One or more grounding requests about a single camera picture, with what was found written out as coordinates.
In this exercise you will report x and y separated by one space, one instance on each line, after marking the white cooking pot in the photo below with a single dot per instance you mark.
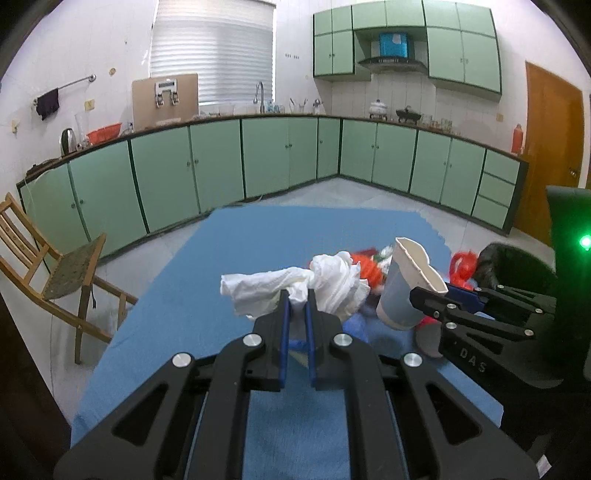
378 110

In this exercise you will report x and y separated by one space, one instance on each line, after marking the crushed paper cup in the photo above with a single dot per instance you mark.
410 268

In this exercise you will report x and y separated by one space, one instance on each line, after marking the green lower kitchen cabinets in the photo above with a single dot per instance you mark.
133 187

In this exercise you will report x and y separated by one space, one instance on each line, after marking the steel electric kettle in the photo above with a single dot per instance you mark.
67 142

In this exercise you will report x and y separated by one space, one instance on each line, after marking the chrome kitchen faucet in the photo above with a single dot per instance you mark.
259 97

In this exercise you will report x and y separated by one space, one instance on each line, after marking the black wok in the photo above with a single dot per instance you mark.
408 115

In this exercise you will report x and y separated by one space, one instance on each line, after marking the wooden chair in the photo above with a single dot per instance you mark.
60 284

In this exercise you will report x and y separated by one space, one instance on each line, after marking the red plastic bag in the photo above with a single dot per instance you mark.
462 267

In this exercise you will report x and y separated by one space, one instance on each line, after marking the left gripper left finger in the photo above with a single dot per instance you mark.
188 420

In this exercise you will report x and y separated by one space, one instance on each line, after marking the range hood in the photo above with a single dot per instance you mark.
383 64

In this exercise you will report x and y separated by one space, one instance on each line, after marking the red thermos bottle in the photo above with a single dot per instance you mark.
517 140

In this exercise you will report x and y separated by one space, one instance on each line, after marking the cardboard box on counter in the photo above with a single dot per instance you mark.
158 101

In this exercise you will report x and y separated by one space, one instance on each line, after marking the dark hanging towel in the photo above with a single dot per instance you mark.
48 104

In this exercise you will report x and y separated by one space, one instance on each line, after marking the green upper kitchen cabinets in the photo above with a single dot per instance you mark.
457 42

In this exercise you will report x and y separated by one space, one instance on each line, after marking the green milk carton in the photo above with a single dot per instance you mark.
382 258

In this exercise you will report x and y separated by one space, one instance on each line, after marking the brown wooden door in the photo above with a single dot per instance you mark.
554 146

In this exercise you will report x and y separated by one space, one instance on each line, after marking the black trash bin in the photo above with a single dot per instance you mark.
503 264

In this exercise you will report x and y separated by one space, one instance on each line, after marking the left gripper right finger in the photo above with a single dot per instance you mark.
405 419

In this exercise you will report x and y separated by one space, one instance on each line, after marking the white window blind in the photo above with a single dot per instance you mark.
229 45

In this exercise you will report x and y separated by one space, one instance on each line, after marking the red plastic basin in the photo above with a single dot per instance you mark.
104 134

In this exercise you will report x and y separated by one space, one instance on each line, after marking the green kitchen cabinets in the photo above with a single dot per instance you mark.
133 187
457 42

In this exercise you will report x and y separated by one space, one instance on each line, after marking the wall towel rail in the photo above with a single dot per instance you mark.
87 79

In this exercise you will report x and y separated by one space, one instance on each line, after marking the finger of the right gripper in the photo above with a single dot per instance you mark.
441 308
486 300

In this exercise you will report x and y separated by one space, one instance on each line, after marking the white tissue paper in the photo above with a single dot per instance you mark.
335 279

